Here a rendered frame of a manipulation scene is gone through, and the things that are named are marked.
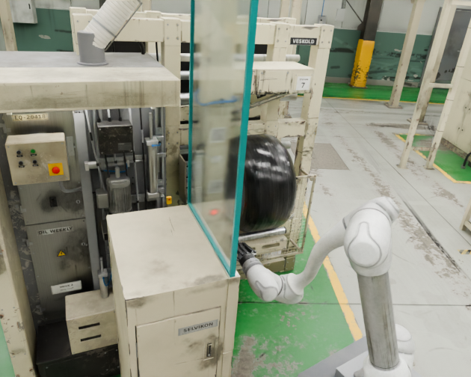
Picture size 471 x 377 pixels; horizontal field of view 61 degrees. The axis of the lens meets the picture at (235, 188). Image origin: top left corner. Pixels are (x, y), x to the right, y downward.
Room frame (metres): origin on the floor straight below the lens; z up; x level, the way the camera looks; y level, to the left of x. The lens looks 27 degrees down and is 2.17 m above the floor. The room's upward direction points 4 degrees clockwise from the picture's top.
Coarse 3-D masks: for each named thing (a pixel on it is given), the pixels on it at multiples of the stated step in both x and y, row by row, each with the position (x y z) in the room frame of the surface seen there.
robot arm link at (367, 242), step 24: (360, 216) 1.12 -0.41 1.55; (384, 216) 1.14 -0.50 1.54; (360, 240) 1.00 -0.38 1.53; (384, 240) 1.01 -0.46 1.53; (360, 264) 0.99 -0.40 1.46; (384, 264) 1.01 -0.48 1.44; (360, 288) 1.05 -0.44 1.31; (384, 288) 1.02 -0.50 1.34; (384, 312) 1.00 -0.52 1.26; (384, 336) 0.98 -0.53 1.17; (384, 360) 0.97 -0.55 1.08
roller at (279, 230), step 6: (276, 228) 2.01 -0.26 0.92; (282, 228) 2.02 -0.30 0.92; (240, 234) 1.91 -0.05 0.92; (246, 234) 1.92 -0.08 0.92; (252, 234) 1.93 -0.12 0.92; (258, 234) 1.94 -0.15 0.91; (264, 234) 1.95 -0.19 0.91; (270, 234) 1.97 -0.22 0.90; (276, 234) 1.99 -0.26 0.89; (240, 240) 1.89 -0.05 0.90; (246, 240) 1.92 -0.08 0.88
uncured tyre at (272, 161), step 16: (256, 144) 2.01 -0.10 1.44; (272, 144) 2.03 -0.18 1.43; (256, 160) 1.91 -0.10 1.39; (272, 160) 1.93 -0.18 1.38; (288, 160) 1.97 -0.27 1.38; (256, 176) 1.85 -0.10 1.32; (272, 176) 1.87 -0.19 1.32; (288, 176) 1.91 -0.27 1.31; (256, 192) 1.82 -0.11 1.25; (272, 192) 1.84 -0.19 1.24; (288, 192) 1.87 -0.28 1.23; (256, 208) 1.81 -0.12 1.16; (272, 208) 1.83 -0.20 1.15; (288, 208) 1.87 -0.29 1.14; (240, 224) 1.89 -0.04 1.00; (256, 224) 1.83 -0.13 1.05; (272, 224) 1.88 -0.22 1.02
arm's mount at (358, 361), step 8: (368, 352) 1.31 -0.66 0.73; (352, 360) 1.26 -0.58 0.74; (360, 360) 1.26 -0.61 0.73; (336, 368) 1.20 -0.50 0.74; (344, 368) 1.21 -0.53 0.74; (352, 368) 1.21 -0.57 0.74; (360, 368) 1.21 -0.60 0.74; (336, 376) 1.19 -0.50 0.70; (344, 376) 1.17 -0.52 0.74; (352, 376) 1.17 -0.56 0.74; (416, 376) 1.20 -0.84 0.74
